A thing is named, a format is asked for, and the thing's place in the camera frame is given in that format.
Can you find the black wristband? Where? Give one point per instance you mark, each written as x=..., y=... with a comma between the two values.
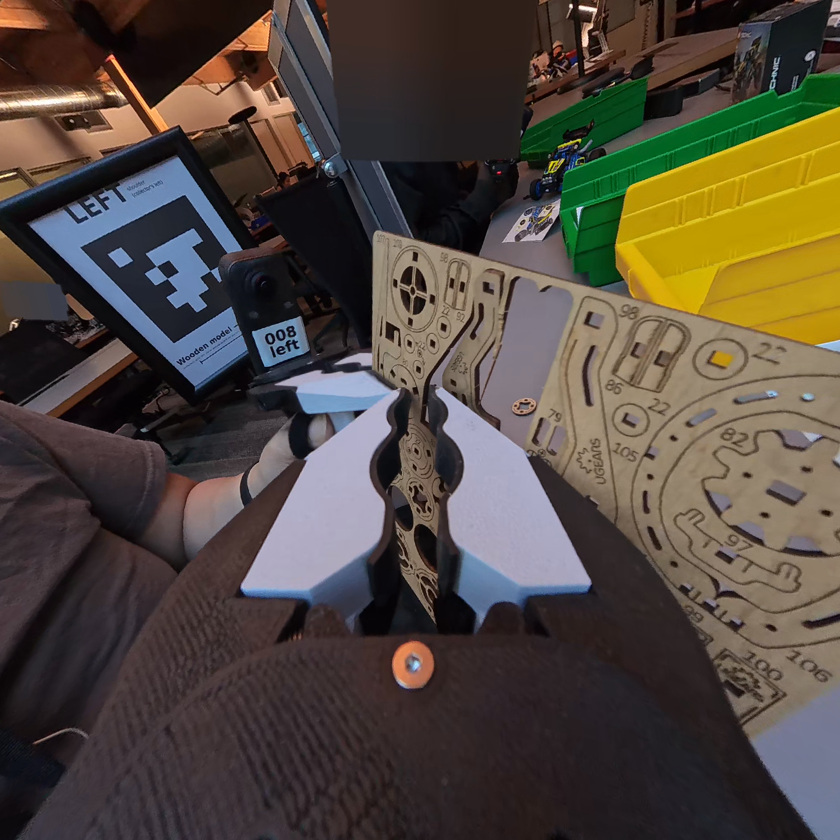
x=247, y=489

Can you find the nested green plastic bins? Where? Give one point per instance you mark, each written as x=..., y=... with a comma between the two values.
x=590, y=256

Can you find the nested yellow plastic bins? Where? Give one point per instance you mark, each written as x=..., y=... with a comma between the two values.
x=722, y=216

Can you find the blue yellow toy buggy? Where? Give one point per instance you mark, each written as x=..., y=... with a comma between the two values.
x=558, y=167

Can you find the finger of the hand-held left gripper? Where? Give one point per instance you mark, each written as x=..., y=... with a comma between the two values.
x=354, y=362
x=341, y=394

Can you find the printed buggy picture card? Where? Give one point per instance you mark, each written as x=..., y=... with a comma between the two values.
x=531, y=223

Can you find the person's brown shirt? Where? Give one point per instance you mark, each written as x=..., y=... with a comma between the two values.
x=65, y=558

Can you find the grey metal frame panel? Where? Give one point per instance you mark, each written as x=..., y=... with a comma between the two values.
x=298, y=59

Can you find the laser-cut wooden parts sheet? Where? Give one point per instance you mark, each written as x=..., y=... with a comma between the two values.
x=676, y=485

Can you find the black toy kit box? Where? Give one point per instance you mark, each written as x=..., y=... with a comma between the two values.
x=781, y=52

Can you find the black framed marker sign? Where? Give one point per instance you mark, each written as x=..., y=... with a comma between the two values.
x=164, y=289

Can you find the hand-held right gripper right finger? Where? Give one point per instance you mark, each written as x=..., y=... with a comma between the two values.
x=512, y=525

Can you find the black handheld controller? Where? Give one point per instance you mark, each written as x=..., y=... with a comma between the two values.
x=500, y=176

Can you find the silver ventilation duct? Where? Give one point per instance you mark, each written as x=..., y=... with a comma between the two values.
x=59, y=102

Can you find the green plastic bin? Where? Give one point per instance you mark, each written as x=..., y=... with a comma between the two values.
x=590, y=118

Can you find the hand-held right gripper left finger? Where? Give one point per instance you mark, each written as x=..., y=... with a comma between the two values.
x=321, y=525

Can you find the black rectangular case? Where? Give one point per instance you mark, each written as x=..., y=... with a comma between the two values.
x=669, y=98

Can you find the person's left hand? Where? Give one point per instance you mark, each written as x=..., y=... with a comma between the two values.
x=272, y=469

